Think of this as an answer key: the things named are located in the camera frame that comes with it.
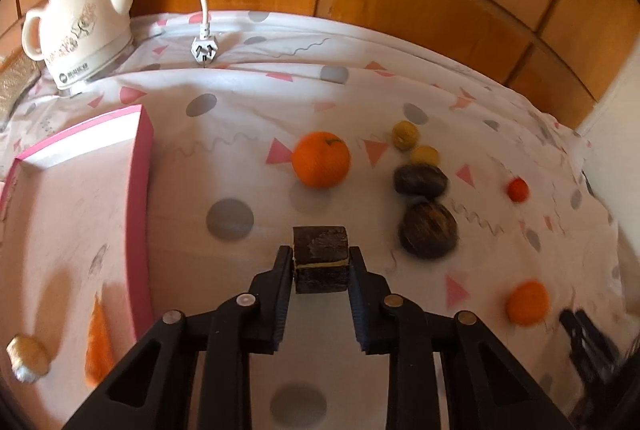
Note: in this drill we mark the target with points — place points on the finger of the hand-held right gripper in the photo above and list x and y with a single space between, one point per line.
590 345

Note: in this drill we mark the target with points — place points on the white patterned tablecloth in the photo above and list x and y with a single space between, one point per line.
350 85

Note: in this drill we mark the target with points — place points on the small orange tangerine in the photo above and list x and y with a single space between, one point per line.
527 303

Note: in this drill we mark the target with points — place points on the dark brown sugarcane piece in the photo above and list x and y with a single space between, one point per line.
320 245

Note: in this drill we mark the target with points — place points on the white ceramic electric kettle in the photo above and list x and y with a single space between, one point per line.
75 35

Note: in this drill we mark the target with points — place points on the small yellow-brown round fruit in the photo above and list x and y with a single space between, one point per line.
405 135
425 155

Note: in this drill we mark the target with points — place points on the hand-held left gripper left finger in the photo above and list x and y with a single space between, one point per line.
286 272

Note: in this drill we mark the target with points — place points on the gold foil wrapped ball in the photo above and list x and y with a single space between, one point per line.
27 357

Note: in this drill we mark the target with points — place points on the pink shallow box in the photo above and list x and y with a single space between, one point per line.
75 210

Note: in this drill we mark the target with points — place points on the dark brown passion fruit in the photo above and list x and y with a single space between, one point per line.
420 181
427 230

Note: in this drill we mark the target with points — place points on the gold textured box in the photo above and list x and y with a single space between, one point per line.
15 85

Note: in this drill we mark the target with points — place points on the orange carrot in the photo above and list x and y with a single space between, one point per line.
100 345

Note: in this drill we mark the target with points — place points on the small red round fruit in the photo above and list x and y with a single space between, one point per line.
518 190

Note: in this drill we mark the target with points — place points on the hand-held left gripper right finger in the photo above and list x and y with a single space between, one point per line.
356 280

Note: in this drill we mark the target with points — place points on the large orange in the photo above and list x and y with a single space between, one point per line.
321 160

